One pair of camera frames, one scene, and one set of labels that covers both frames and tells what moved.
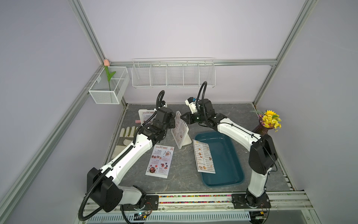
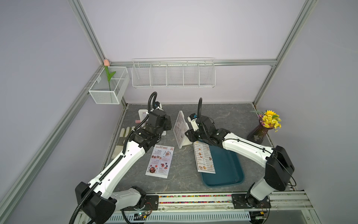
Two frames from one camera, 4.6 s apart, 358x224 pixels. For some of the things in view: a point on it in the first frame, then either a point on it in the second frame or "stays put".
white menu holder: [180, 133] stays put
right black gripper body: [196, 117] → [195, 135]
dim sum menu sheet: [203, 157] stays put
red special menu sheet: [161, 161] stays put
